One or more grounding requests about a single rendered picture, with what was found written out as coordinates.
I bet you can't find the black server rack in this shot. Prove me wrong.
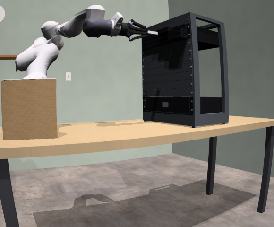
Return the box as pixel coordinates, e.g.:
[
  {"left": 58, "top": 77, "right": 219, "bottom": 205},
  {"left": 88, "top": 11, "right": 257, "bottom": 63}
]
[{"left": 142, "top": 12, "right": 229, "bottom": 128}]

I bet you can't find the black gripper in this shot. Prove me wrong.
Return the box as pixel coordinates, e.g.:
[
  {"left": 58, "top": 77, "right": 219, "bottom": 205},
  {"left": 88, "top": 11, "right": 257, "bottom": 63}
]
[{"left": 118, "top": 20, "right": 158, "bottom": 42}]

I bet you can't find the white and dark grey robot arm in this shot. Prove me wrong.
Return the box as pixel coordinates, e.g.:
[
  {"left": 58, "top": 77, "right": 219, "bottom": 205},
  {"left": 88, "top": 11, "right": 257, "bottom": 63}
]
[{"left": 15, "top": 5, "right": 123, "bottom": 79}]

